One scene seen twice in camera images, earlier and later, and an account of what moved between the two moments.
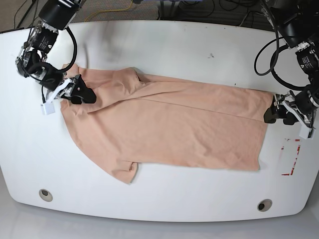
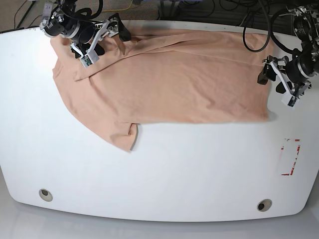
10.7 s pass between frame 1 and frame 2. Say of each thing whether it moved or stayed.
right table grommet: stayed
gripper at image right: moved
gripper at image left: moved
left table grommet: stayed
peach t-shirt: moved
